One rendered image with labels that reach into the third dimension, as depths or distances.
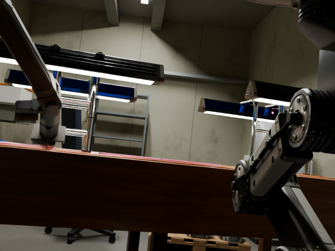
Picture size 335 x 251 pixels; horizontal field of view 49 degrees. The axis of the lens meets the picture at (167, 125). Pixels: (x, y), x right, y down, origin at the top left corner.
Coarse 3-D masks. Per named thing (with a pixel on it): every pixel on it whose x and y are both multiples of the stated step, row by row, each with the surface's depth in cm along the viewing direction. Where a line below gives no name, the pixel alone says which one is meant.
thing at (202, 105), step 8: (200, 104) 198; (208, 104) 196; (216, 104) 197; (224, 104) 199; (232, 104) 201; (216, 112) 196; (224, 112) 196; (232, 112) 198; (240, 112) 199; (248, 112) 201; (264, 112) 204; (272, 112) 205; (272, 120) 204
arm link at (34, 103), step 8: (16, 104) 106; (24, 104) 107; (32, 104) 107; (48, 104) 103; (56, 104) 104; (16, 112) 106; (24, 112) 107; (32, 112) 107; (48, 112) 105; (56, 112) 106; (16, 120) 107; (24, 120) 108; (32, 120) 108
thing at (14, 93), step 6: (0, 84) 544; (0, 90) 544; (6, 90) 544; (12, 90) 545; (18, 90) 545; (24, 90) 556; (30, 90) 579; (0, 96) 543; (6, 96) 544; (12, 96) 544; (18, 96) 545; (24, 96) 559; (30, 96) 586; (12, 102) 544
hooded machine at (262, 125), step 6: (258, 126) 407; (264, 126) 397; (270, 126) 398; (258, 138) 403; (258, 144) 400; (246, 156) 428; (312, 162) 379; (312, 168) 379; (252, 240) 385; (258, 240) 373; (276, 240) 371
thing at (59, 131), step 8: (32, 128) 117; (40, 128) 114; (48, 128) 113; (56, 128) 115; (64, 128) 120; (32, 136) 115; (40, 136) 116; (48, 136) 115; (56, 136) 117; (64, 136) 118
